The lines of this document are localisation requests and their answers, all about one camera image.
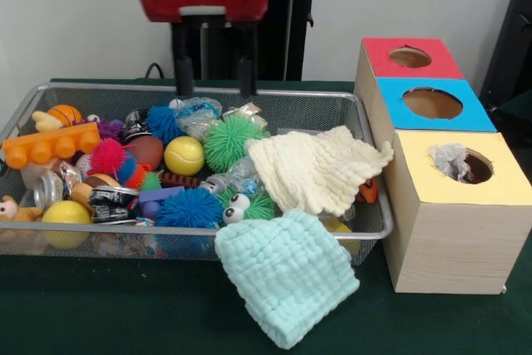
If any pale floral cloth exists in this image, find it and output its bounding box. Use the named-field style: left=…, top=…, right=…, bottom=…
left=427, top=142, right=475, bottom=184

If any crushed black red can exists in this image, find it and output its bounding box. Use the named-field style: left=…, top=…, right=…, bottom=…
left=88, top=185, right=140, bottom=225

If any orange plastic toy block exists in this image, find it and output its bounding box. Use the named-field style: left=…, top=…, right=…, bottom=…
left=2, top=121, right=102, bottom=170

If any green spiky ball with eyes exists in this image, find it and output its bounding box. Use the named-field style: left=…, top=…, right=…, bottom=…
left=218, top=186, right=276, bottom=225

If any blue spiky rubber ball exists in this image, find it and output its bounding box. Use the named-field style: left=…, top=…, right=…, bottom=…
left=155, top=187, right=224, bottom=229

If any pink spiky rubber ball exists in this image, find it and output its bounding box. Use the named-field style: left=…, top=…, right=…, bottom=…
left=89, top=137, right=128, bottom=175

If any yellow tennis ball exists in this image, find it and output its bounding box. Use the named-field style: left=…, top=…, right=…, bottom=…
left=163, top=136, right=205, bottom=176

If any small brown football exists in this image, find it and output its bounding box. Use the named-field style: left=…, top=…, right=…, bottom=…
left=124, top=134, right=166, bottom=172

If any wooden box with three holes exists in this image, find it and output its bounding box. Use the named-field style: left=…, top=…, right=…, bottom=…
left=353, top=37, right=532, bottom=295

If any dark green table cloth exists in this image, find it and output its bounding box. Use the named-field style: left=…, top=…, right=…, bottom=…
left=496, top=88, right=532, bottom=156
left=0, top=77, right=532, bottom=355

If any black upright panel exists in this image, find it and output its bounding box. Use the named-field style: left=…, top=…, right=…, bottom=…
left=477, top=0, right=532, bottom=101

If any mint green waffle cloth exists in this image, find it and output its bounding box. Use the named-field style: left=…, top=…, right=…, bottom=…
left=214, top=209, right=361, bottom=350

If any green spiky rubber ball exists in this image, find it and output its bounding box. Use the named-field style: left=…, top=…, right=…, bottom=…
left=203, top=115, right=271, bottom=174

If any cream waffle cloth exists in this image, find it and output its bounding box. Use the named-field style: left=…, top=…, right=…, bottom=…
left=248, top=124, right=396, bottom=217

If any blue spiky ball with eyes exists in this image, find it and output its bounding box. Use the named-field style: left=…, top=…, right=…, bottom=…
left=145, top=105, right=186, bottom=146

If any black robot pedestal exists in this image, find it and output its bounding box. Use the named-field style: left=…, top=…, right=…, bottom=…
left=170, top=0, right=336, bottom=81

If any black looped cable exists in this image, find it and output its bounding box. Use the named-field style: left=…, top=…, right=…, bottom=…
left=144, top=62, right=168, bottom=80

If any shallow clear mesh bin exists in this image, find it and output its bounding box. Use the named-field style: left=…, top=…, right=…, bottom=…
left=0, top=83, right=394, bottom=267

